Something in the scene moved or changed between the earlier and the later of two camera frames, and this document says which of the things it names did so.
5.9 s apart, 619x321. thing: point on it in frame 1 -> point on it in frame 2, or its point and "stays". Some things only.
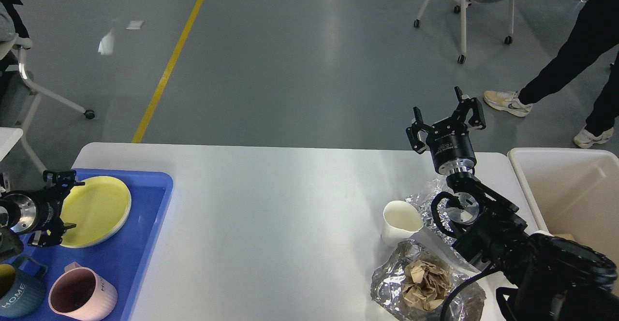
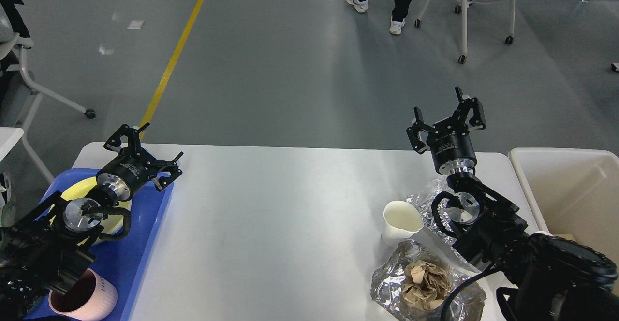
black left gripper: x=40 y=211 -> x=126 y=173
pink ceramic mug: x=80 y=293 stays
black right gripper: x=450 y=145 stays
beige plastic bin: x=573 y=193 stays
